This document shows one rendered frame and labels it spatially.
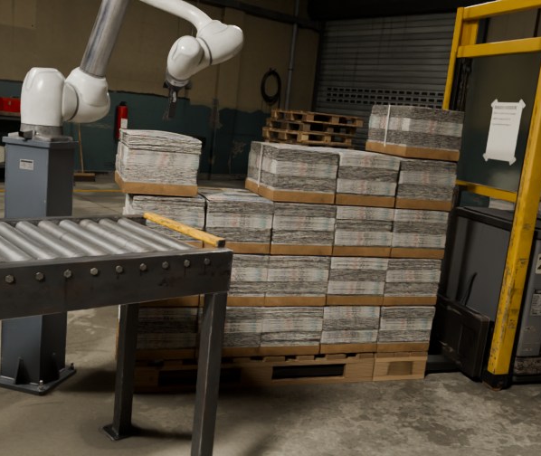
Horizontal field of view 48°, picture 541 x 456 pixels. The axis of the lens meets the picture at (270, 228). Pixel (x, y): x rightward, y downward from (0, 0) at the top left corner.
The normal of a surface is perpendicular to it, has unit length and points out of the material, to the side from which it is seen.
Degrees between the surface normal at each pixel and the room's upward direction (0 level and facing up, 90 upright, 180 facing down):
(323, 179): 90
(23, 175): 90
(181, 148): 90
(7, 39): 90
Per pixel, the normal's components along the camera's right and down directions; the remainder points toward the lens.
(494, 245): -0.94, -0.04
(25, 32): 0.64, 0.20
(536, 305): 0.32, 0.20
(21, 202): -0.24, 0.15
